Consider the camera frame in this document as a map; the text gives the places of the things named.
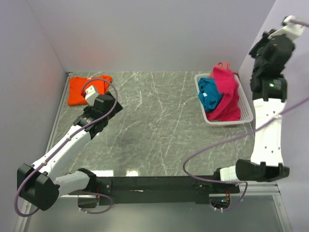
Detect magenta t shirt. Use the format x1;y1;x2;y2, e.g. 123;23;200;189
206;65;241;122

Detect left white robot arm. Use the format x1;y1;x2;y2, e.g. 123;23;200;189
17;92;123;211

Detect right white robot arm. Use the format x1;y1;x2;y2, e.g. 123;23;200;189
212;29;295;193

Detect folded orange t shirt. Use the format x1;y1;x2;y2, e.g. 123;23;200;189
67;75;112;106

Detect salmon pink t shirt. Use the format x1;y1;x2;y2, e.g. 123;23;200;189
213;62;240;79

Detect white plastic basket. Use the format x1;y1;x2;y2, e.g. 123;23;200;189
194;73;253;127

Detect teal blue t shirt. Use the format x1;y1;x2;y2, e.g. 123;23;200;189
198;78;223;113

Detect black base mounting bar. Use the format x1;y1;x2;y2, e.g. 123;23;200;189
72;176;240;204

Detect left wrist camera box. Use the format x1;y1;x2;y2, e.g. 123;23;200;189
84;85;99;106

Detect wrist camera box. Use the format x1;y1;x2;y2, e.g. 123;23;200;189
84;85;99;106
268;15;309;41

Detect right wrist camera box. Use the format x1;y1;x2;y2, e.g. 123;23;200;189
268;15;309;41

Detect aluminium frame rail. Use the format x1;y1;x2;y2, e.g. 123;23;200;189
245;182;281;196

